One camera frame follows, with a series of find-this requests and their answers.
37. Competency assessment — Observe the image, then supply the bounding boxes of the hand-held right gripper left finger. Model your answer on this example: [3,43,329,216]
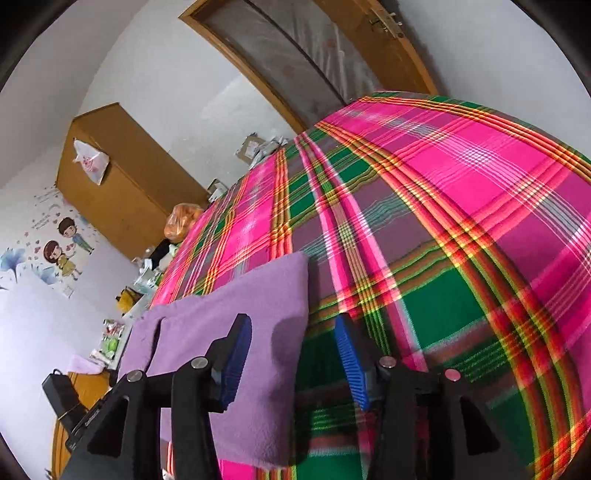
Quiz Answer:
[60,313,253,480]

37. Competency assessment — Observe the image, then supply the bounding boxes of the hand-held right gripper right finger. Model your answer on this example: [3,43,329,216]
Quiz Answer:
[335,314,532,480]

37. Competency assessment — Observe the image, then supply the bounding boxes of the wooden headboard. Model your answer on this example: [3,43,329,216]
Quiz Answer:
[51,369,114,478]

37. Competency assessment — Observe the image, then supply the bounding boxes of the yellow bag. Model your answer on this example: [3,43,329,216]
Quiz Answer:
[115,286,141,313]

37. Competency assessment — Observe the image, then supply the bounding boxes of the white plastic bag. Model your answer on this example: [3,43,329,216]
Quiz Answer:
[71,138,110,186]

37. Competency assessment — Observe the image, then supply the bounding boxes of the purple fleece pants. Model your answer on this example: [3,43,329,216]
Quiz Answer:
[117,251,310,469]

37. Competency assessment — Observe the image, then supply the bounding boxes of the brown cardboard box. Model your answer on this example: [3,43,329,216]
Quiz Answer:
[235,134,262,162]

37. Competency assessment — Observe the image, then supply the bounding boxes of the grey plastic mailer bags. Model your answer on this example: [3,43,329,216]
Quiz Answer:
[252,136,287,167]

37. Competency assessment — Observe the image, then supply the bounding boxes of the cartoon couple wall sticker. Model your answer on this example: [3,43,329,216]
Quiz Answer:
[0,185,100,298]

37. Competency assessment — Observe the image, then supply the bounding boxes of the bag of oranges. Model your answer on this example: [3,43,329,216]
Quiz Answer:
[164,202,205,243]

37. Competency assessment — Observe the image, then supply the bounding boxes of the white nightstand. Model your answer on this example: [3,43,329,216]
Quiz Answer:
[90,318,134,370]

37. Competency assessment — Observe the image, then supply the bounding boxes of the lilac towel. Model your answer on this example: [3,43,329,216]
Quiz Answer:
[67,353,107,376]

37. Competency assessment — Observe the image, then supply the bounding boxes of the wooden framed door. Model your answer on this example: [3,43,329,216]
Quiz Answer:
[179,0,439,134]

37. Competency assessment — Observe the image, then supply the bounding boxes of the black bag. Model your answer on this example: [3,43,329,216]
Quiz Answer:
[150,237,174,268]

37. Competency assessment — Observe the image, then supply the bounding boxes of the pink green plaid bed sheet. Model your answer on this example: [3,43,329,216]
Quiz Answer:
[150,92,591,480]

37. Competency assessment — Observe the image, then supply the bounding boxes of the wooden wardrobe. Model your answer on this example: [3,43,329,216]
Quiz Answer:
[55,102,211,259]

